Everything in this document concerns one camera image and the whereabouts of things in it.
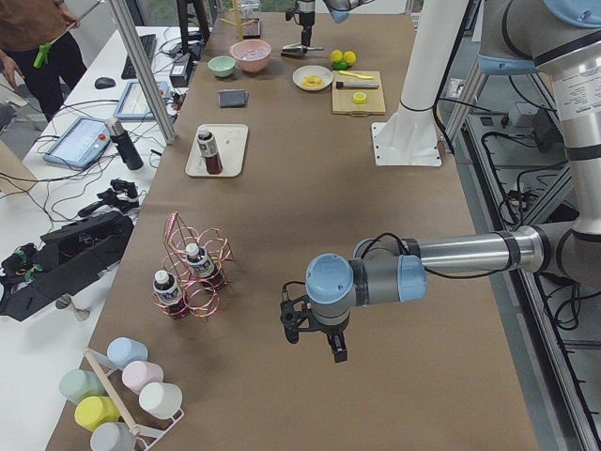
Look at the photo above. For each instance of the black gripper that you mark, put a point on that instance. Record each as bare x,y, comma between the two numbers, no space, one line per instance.
331,330
306,19

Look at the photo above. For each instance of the cream round plate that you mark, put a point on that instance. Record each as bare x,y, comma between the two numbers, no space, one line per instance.
304,71

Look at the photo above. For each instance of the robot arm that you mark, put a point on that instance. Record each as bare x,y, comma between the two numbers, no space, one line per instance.
338,9
560,39

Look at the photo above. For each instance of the cream rabbit tray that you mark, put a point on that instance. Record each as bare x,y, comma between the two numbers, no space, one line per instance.
231,142

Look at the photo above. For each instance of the tea bottle on tray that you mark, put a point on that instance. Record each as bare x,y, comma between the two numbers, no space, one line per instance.
209,150

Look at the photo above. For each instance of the steel ice scoop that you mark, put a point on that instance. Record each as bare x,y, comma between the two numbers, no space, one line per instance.
299,50

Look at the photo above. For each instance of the yellow lemon lower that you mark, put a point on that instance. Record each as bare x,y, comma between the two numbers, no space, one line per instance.
336,55

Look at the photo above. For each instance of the yellow lemon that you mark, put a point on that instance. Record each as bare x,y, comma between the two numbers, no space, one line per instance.
336,55
350,58

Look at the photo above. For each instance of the green lime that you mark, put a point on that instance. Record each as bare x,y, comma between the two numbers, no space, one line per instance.
339,65

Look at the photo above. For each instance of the yellow lemon upper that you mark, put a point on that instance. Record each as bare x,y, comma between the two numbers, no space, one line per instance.
350,58

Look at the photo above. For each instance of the yellow plastic knife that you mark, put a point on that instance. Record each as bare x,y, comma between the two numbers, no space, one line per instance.
356,75

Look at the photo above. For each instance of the pink bowl of ice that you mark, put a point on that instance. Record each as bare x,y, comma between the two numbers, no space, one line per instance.
251,55

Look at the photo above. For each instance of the steel muddler black tip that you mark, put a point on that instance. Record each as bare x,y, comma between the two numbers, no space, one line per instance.
356,85

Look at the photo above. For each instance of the wooden mug tree stand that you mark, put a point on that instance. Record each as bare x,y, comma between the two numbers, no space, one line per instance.
231,15

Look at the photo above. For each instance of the bamboo cutting board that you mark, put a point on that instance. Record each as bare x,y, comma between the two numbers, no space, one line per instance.
341,99

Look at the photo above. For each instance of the half lemon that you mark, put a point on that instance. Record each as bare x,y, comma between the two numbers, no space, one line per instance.
359,97

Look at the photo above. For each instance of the green bowl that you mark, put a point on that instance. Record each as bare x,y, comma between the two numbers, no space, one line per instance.
222,66

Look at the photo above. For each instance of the grey folded cloth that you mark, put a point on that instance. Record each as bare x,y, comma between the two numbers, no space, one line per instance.
233,98

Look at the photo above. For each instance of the tea bottle in rack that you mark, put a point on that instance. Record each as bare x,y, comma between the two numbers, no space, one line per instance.
170,297
202,265

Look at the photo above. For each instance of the white cup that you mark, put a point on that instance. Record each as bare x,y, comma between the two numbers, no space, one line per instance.
161,399

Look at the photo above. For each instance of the teach pendant far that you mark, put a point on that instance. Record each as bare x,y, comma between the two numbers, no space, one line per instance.
132,105

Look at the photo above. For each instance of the teach pendant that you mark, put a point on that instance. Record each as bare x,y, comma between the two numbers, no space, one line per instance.
132,105
80,145

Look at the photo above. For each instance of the pink cup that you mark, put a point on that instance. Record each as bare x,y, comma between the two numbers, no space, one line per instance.
138,374

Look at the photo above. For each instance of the black computer mouse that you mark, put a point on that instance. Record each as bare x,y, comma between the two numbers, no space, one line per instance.
104,83

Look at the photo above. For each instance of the white cup rack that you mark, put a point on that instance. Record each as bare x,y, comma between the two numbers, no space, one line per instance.
147,430

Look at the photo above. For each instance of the black thermos bottle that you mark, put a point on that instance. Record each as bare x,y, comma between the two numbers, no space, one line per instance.
124,145

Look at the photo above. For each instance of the blue cup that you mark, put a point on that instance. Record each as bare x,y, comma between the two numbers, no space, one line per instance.
123,351

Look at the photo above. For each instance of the teach pendant near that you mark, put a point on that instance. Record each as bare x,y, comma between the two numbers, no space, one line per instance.
80,145

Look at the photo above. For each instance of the grey cup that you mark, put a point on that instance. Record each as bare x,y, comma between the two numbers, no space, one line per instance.
112,436

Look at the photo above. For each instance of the yellow cup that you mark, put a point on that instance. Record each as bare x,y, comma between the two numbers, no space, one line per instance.
94,411

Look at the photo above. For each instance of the green cup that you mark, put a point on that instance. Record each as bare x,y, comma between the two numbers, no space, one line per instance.
78,384

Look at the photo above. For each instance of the person in brown shirt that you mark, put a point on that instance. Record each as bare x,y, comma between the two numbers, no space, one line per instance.
37,46

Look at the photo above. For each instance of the black equipment case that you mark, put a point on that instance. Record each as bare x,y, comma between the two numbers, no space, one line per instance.
71,259

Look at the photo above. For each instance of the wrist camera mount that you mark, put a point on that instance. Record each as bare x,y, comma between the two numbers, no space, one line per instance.
291,14
296,314

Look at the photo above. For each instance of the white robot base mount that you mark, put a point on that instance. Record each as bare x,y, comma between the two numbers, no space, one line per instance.
409,137

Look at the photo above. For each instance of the copper wire bottle rack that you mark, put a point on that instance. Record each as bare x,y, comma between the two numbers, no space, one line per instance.
192,272

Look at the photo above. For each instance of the aluminium frame post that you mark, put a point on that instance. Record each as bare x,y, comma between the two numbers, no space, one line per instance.
128,33

